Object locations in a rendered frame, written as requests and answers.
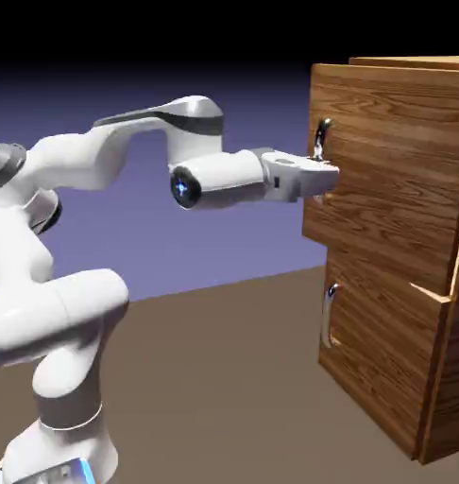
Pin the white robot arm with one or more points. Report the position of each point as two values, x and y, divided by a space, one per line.
74 302

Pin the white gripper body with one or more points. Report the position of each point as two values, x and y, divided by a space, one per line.
315 177

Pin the wooden cabinet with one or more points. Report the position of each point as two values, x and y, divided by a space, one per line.
446 378

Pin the small wooden cabinet door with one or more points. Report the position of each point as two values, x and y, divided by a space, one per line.
380 359

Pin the large wooden cabinet door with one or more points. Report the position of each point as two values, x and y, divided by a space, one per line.
384 181

